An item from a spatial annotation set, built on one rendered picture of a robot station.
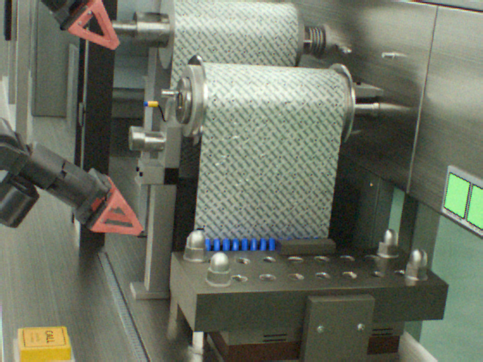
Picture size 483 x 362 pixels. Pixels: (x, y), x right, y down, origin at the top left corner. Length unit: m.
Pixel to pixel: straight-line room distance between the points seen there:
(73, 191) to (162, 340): 0.27
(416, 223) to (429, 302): 0.37
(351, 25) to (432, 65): 0.30
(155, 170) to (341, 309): 0.39
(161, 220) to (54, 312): 0.23
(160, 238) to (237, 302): 0.28
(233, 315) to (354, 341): 0.19
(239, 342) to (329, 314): 0.14
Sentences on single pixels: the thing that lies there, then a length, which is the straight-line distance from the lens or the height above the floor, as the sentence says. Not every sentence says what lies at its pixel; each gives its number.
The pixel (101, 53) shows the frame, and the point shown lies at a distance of 1.56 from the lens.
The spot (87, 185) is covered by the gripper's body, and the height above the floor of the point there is 1.13.
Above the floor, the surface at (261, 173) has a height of 1.15.
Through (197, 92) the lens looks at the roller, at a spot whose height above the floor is 1.27.
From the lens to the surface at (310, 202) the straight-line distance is 1.36.
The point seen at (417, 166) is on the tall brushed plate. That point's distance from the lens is 1.30.
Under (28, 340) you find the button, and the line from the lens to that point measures 1.23.
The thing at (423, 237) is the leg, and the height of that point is 0.98.
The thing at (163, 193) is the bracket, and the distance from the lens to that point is 1.37.
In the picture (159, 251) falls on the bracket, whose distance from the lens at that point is 1.40.
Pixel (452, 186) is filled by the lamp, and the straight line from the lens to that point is 1.20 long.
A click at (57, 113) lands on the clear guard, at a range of 2.29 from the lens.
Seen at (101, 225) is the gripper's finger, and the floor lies 1.08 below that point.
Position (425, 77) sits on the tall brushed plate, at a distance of 1.30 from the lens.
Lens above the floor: 1.48
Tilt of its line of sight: 15 degrees down
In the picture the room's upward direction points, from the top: 6 degrees clockwise
